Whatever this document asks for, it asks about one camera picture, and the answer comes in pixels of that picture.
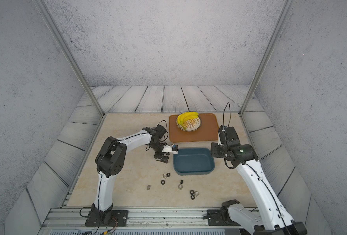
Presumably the teal plastic storage box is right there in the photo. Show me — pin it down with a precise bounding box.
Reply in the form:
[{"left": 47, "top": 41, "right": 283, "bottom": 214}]
[{"left": 173, "top": 147, "right": 215, "bottom": 176}]

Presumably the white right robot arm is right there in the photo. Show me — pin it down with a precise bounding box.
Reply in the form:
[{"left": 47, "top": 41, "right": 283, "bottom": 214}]
[{"left": 211, "top": 125, "right": 307, "bottom": 235}]

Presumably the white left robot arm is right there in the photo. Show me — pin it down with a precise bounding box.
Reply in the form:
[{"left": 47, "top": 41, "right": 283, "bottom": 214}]
[{"left": 89, "top": 124, "right": 178, "bottom": 224}]

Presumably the brown rectangular mat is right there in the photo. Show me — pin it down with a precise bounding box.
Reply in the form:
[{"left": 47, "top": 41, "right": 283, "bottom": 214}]
[{"left": 168, "top": 113, "right": 219, "bottom": 143}]

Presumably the yellow banana bunch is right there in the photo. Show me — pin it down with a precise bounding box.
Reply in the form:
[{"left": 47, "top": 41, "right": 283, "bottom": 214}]
[{"left": 177, "top": 112, "right": 199, "bottom": 122}]

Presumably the patterned plate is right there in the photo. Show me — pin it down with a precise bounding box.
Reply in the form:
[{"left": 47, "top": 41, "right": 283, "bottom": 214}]
[{"left": 176, "top": 116, "right": 201, "bottom": 132}]

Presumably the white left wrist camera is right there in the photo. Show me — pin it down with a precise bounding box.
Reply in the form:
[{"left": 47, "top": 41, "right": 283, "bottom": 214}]
[{"left": 162, "top": 144, "right": 178, "bottom": 155}]

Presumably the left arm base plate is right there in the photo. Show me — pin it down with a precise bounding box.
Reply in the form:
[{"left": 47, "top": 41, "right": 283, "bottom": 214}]
[{"left": 84, "top": 210, "right": 129, "bottom": 227}]

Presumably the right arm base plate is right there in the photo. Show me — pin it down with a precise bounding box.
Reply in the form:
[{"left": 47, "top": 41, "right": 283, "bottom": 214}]
[{"left": 202, "top": 209, "right": 239, "bottom": 226}]

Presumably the aluminium front rail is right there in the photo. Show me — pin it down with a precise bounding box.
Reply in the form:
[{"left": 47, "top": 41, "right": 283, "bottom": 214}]
[{"left": 42, "top": 207, "right": 247, "bottom": 234}]

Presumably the right aluminium frame post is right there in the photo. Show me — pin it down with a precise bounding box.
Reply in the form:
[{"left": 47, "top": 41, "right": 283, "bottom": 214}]
[{"left": 239, "top": 0, "right": 294, "bottom": 117}]

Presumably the aluminium frame post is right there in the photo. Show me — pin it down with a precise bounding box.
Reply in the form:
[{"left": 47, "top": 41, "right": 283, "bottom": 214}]
[
  {"left": 239, "top": 0, "right": 294, "bottom": 117},
  {"left": 33, "top": 0, "right": 105, "bottom": 117}
]

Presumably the left aluminium frame post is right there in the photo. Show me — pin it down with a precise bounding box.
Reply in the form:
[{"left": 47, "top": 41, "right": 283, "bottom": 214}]
[{"left": 33, "top": 0, "right": 105, "bottom": 117}]

